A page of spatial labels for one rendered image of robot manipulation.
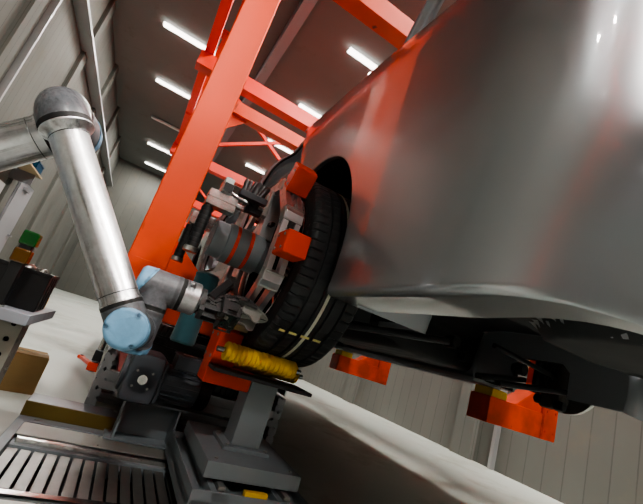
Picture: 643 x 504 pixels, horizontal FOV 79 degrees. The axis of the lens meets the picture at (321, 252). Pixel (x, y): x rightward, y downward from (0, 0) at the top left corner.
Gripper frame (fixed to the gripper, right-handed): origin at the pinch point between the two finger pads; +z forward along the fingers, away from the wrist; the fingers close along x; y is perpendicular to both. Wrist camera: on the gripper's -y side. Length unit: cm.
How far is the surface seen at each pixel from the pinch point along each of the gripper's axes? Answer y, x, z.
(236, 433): 14.5, -37.3, 9.6
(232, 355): 5.0, -13.9, -3.3
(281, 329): 3.1, 0.6, 5.7
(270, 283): -2.9, 10.6, -3.1
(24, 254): -7, -13, -65
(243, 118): -324, -45, -4
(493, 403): -45, -45, 182
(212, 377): 4.2, -27.1, -4.2
